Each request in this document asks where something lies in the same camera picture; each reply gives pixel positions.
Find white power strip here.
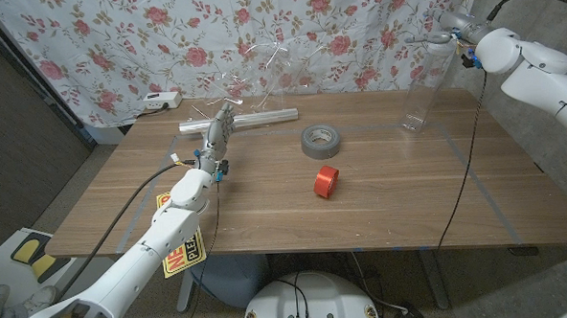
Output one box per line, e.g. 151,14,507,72
142,91,184,111

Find grey table leg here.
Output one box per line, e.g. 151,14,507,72
174,267,198,313
417,247,450,311

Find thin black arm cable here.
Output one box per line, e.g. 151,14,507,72
169,180,227,318
427,71,495,252

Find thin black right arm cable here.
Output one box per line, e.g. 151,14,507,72
427,71,495,252

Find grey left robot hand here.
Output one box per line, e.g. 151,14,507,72
193,102,240,176

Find yellow new driver sign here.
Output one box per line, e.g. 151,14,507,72
154,190,208,280

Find grey duct tape roll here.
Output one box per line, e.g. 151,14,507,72
299,123,343,161

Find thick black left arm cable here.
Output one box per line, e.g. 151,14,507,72
48,160,202,303

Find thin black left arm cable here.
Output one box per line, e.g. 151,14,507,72
169,180,227,318

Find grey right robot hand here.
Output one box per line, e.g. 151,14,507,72
403,8,493,48

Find blue grey stool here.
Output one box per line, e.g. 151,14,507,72
190,253,272,311

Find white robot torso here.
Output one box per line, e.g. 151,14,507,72
239,268,381,318

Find black power strip cable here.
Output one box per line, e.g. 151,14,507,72
134,102,170,120

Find white sneaker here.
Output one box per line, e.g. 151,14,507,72
0,284,59,318

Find red tape roll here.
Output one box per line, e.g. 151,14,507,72
311,164,341,200

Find floral backdrop cloth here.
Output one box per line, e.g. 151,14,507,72
0,0,488,133

